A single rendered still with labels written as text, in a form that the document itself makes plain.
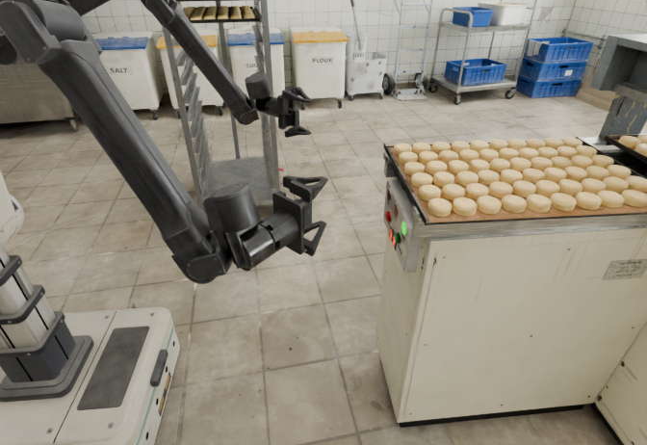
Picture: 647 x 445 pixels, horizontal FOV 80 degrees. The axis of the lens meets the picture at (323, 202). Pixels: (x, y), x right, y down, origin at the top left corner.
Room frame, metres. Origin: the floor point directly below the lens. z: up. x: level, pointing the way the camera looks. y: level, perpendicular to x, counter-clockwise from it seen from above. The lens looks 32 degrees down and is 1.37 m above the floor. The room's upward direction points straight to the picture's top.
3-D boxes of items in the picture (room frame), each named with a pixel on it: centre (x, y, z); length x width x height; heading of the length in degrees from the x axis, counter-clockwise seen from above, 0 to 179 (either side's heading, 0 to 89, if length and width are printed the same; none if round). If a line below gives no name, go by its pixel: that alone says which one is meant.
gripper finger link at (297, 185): (0.57, 0.03, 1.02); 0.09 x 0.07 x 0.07; 140
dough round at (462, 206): (0.71, -0.31, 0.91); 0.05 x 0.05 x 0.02
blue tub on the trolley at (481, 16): (4.54, -1.59, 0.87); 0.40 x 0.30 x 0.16; 15
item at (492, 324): (0.89, -0.57, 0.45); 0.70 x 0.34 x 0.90; 95
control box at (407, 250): (0.85, -0.21, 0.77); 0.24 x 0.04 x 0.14; 5
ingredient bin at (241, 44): (4.24, 0.70, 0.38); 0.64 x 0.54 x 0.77; 11
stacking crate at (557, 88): (4.74, -2.72, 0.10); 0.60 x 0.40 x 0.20; 99
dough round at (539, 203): (0.72, -0.48, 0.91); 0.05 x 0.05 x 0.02
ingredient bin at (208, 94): (4.11, 1.34, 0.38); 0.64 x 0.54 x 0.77; 12
